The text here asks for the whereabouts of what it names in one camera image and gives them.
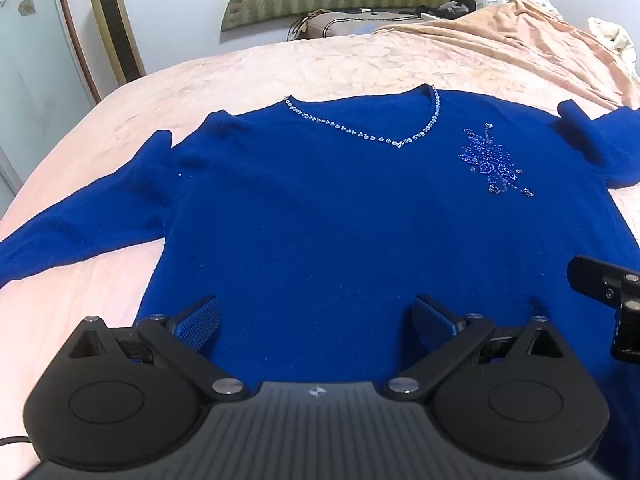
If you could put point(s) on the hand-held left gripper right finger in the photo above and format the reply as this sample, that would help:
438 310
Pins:
435 320

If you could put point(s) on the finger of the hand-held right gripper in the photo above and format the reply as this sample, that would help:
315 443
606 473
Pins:
590 280

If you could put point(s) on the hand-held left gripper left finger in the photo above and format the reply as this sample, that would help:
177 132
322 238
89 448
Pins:
200 322

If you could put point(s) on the blue beaded knit sweater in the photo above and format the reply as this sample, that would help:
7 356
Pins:
320 235

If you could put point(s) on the cream duvet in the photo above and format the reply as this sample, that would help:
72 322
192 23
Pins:
610 32

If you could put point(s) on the peach blanket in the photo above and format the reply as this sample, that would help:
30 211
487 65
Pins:
525 35

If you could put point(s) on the gold tower fan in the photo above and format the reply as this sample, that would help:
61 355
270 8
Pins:
117 30

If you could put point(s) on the dark clothing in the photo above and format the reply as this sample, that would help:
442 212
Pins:
452 7

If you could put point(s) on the flower print wardrobe door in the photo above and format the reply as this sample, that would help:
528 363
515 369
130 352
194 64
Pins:
35 60

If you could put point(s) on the grey pillow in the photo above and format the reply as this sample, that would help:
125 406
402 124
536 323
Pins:
340 24

